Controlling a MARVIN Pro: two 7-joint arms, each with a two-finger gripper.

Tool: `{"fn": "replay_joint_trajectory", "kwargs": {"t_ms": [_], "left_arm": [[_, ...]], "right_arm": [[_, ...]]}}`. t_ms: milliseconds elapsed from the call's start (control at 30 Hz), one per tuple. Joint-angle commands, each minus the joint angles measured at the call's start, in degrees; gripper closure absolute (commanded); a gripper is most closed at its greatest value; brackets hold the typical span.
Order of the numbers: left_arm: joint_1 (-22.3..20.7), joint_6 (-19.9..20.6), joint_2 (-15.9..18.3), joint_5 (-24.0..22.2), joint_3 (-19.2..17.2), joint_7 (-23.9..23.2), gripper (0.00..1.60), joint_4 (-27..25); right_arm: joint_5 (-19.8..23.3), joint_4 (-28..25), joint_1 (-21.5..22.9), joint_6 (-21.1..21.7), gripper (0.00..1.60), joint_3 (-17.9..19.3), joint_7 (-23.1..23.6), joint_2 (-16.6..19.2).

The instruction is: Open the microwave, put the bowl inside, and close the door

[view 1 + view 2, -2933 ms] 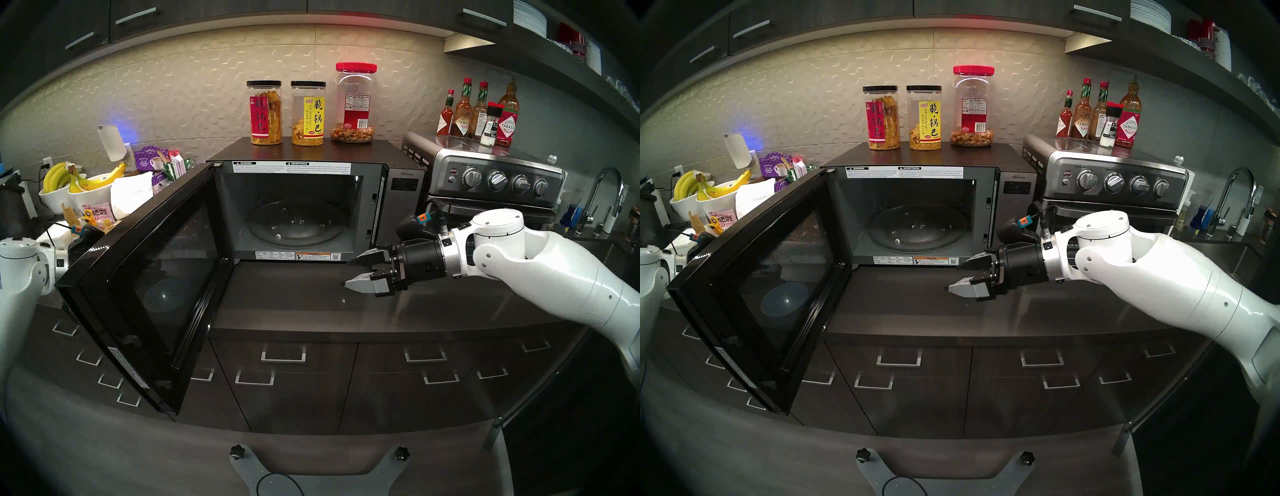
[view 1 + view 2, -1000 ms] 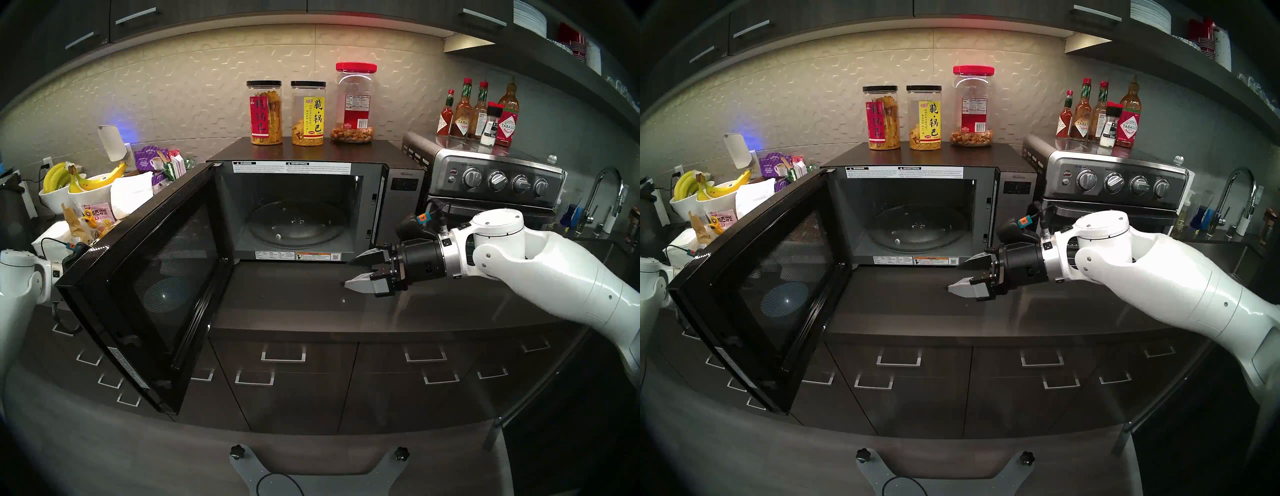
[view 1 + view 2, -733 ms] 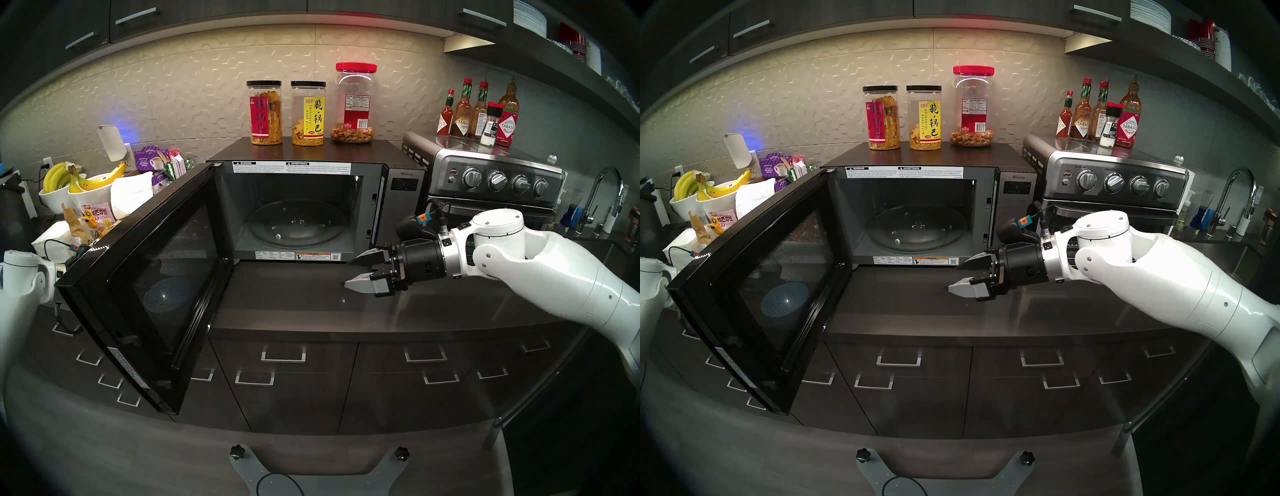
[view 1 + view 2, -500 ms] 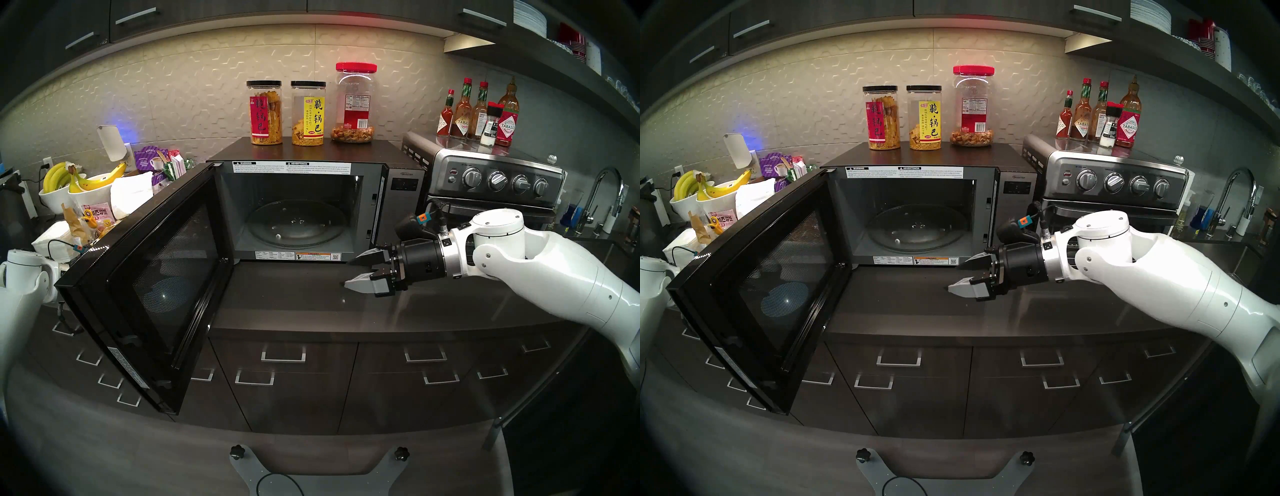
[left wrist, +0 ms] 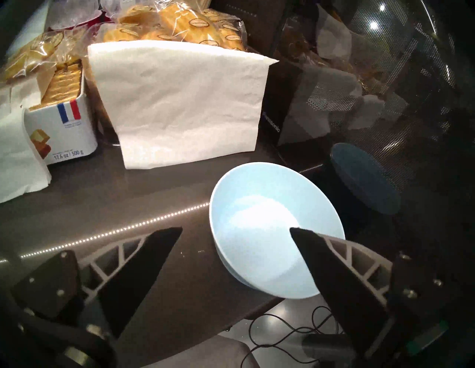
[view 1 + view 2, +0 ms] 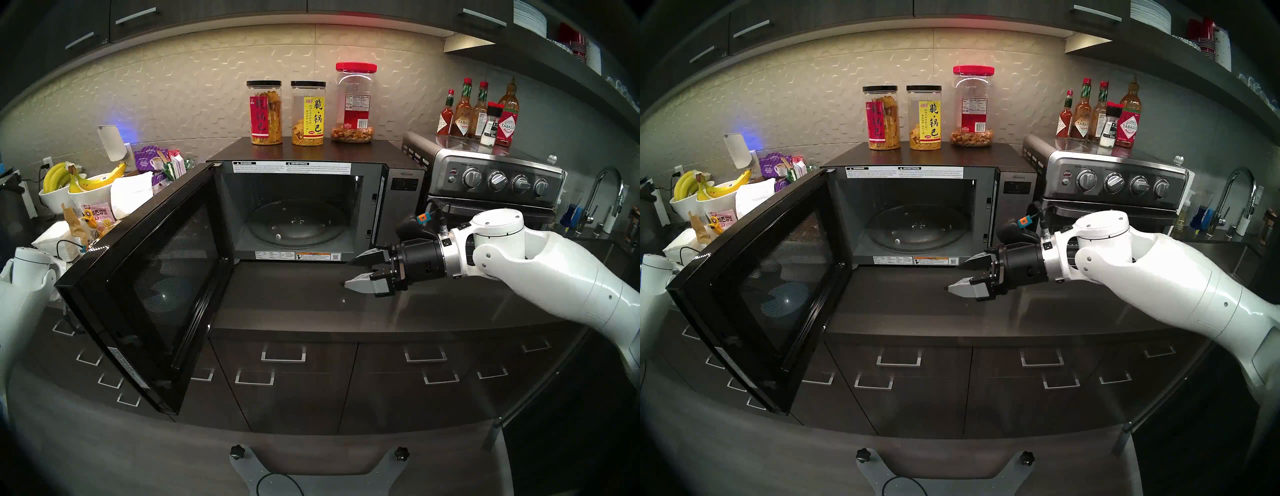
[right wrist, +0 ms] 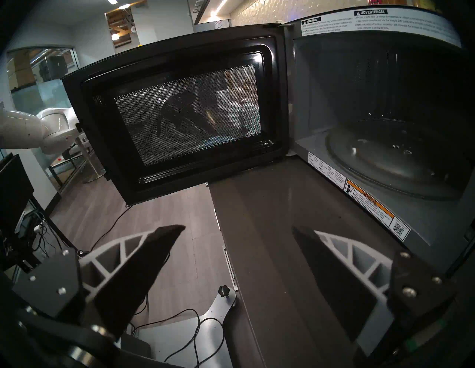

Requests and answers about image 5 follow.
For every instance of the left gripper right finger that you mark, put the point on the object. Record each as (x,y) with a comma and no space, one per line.
(345,289)

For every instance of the light blue bowl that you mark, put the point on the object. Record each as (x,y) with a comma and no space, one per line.
(259,230)

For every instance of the red cup with plastic wrap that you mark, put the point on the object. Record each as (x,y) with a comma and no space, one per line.
(74,15)

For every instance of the biscuit box with French flag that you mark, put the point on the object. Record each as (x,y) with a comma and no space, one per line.
(63,126)

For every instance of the black Panasonic microwave body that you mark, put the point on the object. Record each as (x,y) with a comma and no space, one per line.
(259,22)

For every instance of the clear bag of madeleines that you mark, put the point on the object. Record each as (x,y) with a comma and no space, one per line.
(178,22)
(37,52)

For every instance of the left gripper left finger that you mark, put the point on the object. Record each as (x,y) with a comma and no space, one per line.
(141,267)

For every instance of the white paper napkin on basket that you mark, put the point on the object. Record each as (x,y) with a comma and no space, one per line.
(178,104)

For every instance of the black glass microwave door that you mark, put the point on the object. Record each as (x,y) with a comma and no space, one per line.
(389,111)

